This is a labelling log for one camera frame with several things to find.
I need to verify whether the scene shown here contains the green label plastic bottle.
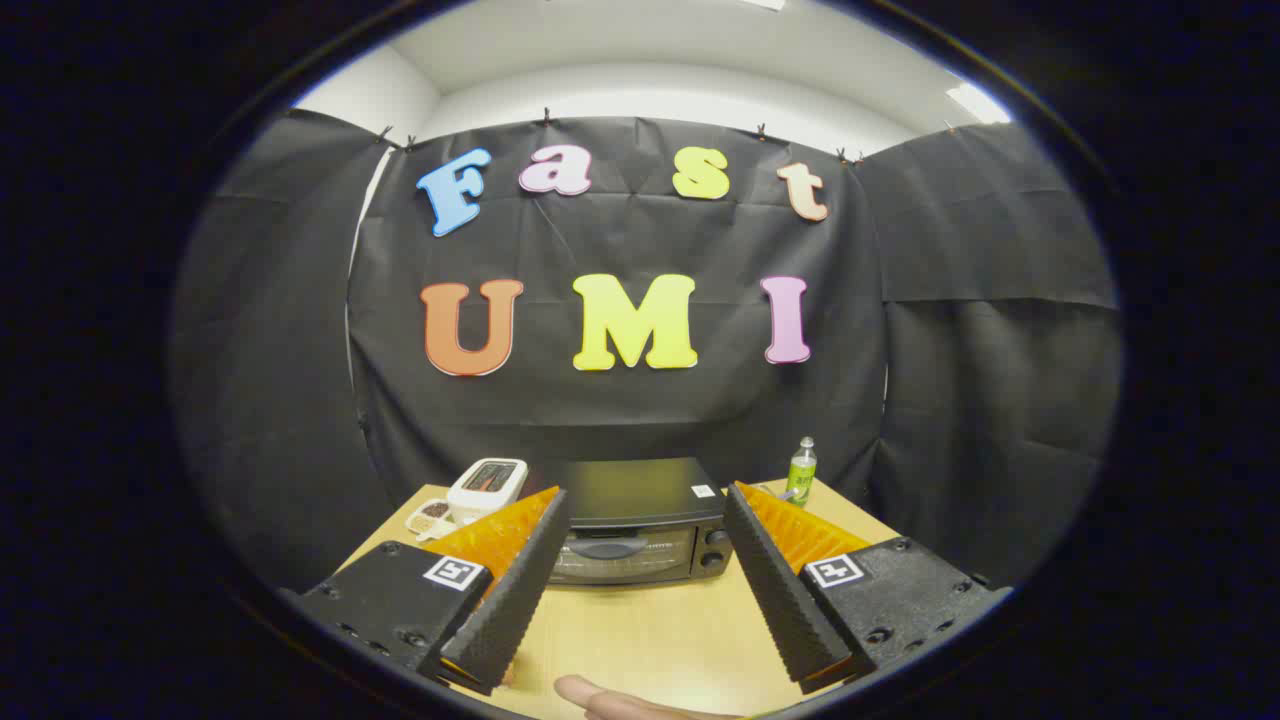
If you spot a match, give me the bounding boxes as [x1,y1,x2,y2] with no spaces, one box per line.
[787,437,819,507]

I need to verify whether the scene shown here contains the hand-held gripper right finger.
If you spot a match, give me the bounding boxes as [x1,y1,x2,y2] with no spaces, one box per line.
[722,481,1011,695]

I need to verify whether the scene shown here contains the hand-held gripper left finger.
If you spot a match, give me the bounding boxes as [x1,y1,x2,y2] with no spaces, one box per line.
[283,486,573,697]

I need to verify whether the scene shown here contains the black toaster oven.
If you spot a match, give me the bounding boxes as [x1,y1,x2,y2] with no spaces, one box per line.
[548,457,734,587]

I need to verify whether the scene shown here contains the white pop-up toaster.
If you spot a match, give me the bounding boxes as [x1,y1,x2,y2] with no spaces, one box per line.
[446,458,529,527]

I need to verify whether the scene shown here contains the square ceiling light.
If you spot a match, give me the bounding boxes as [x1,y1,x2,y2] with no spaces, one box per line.
[947,83,1011,126]

